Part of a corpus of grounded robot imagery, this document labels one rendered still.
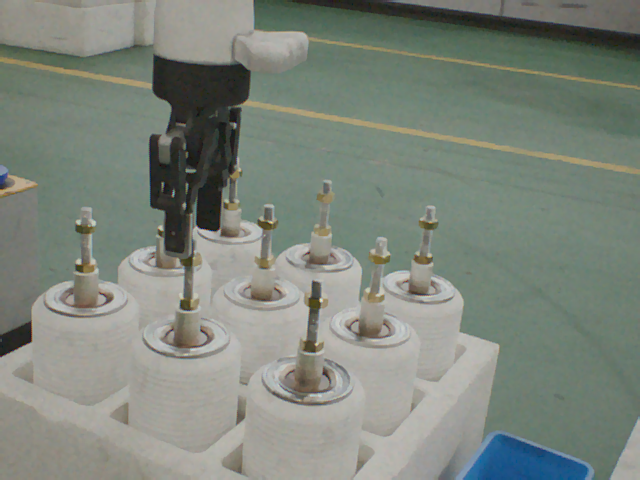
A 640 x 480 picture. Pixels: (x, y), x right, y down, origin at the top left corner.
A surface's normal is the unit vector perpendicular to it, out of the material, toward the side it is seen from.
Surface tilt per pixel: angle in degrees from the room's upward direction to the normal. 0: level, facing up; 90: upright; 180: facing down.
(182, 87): 90
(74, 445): 90
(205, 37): 90
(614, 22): 90
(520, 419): 0
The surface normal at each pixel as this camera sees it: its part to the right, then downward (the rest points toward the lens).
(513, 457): -0.49, 0.23
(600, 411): 0.10, -0.93
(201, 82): 0.12, 0.37
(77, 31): -0.29, 0.32
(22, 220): 0.87, 0.25
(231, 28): 0.60, 0.30
